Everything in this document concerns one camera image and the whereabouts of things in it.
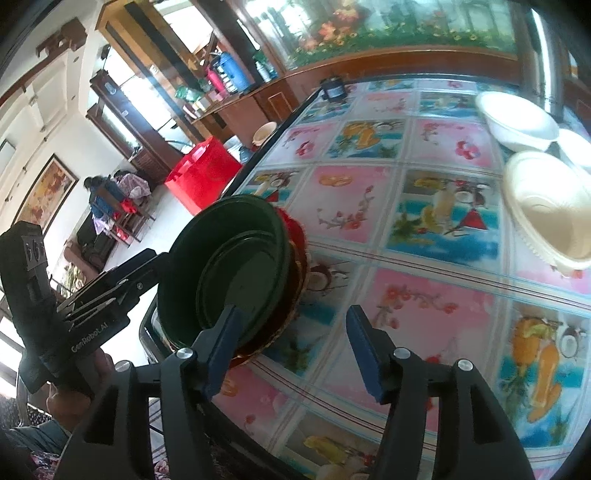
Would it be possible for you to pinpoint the blue insulated jug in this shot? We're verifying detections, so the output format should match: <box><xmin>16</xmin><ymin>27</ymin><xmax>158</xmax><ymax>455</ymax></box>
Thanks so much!
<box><xmin>217</xmin><ymin>51</ymin><xmax>252</xmax><ymax>93</ymax></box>

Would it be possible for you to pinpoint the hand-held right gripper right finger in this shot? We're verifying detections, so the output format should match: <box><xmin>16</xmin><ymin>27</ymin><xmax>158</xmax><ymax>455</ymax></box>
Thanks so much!
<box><xmin>345</xmin><ymin>305</ymin><xmax>537</xmax><ymax>480</ymax></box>

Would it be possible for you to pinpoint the red plastic basket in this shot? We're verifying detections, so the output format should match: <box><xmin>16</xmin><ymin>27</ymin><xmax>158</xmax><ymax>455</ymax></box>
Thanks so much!
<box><xmin>164</xmin><ymin>136</ymin><xmax>243</xmax><ymax>215</ymax></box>

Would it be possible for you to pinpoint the stainless steel thermos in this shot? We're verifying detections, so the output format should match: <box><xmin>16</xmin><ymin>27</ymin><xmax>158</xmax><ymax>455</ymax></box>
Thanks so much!
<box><xmin>526</xmin><ymin>0</ymin><xmax>578</xmax><ymax>125</ymax></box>

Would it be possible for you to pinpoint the framed wall picture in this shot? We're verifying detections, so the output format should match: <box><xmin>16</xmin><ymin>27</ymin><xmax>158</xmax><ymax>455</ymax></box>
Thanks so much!
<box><xmin>14</xmin><ymin>154</ymin><xmax>79</xmax><ymax>232</ymax></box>

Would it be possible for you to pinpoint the printed floral tablecloth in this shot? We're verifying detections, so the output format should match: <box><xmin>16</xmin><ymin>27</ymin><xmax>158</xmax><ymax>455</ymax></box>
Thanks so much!
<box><xmin>143</xmin><ymin>78</ymin><xmax>591</xmax><ymax>480</ymax></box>

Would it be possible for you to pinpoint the person's left hand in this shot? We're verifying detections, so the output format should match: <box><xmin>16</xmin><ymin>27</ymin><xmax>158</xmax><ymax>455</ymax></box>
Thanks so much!
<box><xmin>47</xmin><ymin>350</ymin><xmax>114</xmax><ymax>432</ymax></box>

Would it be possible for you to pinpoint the cream plastic bowl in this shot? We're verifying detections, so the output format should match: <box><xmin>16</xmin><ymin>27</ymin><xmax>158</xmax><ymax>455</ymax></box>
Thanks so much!
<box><xmin>502</xmin><ymin>151</ymin><xmax>591</xmax><ymax>271</ymax></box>

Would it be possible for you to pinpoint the dark green plastic bowl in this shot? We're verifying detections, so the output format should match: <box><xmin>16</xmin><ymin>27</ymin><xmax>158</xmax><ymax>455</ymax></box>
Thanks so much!
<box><xmin>157</xmin><ymin>196</ymin><xmax>293</xmax><ymax>365</ymax></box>
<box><xmin>159</xmin><ymin>198</ymin><xmax>298</xmax><ymax>367</ymax></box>

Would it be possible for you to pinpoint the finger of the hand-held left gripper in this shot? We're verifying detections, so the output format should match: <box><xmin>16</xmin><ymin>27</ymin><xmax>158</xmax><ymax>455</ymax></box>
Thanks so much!
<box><xmin>90</xmin><ymin>248</ymin><xmax>171</xmax><ymax>301</ymax></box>
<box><xmin>58</xmin><ymin>281</ymin><xmax>144</xmax><ymax>325</ymax></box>

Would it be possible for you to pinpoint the large white bowl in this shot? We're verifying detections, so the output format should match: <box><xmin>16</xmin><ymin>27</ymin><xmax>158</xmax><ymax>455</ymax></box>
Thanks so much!
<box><xmin>475</xmin><ymin>91</ymin><xmax>560</xmax><ymax>153</ymax></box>

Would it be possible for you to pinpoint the glass cabinet with artificial flowers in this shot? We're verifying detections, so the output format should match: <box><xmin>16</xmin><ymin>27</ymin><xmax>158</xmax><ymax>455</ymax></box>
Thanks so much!
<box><xmin>249</xmin><ymin>0</ymin><xmax>532</xmax><ymax>70</ymax></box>

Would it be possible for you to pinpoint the wooden sideboard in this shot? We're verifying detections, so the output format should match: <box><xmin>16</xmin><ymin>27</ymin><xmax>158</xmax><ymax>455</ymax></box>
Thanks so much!
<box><xmin>182</xmin><ymin>76</ymin><xmax>301</xmax><ymax>144</ymax></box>

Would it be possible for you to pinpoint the white shallow bowl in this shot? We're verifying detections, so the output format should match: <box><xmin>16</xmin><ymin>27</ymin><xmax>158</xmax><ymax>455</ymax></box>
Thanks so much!
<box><xmin>551</xmin><ymin>128</ymin><xmax>591</xmax><ymax>178</ymax></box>

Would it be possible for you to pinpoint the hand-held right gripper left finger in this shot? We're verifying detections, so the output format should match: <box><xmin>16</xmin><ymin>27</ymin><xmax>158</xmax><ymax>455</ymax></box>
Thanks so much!
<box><xmin>58</xmin><ymin>305</ymin><xmax>245</xmax><ymax>480</ymax></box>

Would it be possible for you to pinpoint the white bottle with green label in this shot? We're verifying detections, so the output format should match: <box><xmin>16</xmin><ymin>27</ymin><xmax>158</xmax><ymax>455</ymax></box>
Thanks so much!
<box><xmin>254</xmin><ymin>51</ymin><xmax>278</xmax><ymax>84</ymax></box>

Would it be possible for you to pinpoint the cream plastic pot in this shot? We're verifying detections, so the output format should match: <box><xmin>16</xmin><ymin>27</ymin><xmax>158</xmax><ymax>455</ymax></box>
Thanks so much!
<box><xmin>252</xmin><ymin>121</ymin><xmax>278</xmax><ymax>148</ymax></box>

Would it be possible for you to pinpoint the small black device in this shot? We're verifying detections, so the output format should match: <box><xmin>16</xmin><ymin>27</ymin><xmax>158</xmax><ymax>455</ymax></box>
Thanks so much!
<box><xmin>321</xmin><ymin>76</ymin><xmax>349</xmax><ymax>102</ymax></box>

